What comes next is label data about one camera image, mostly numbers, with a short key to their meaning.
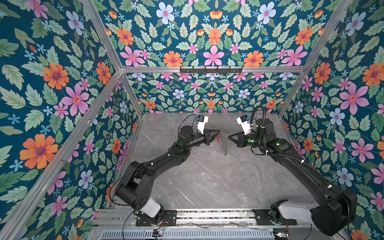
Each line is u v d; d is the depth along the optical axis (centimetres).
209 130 73
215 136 75
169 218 74
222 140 76
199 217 75
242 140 64
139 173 49
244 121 66
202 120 70
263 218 73
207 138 69
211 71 93
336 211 38
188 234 77
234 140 71
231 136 73
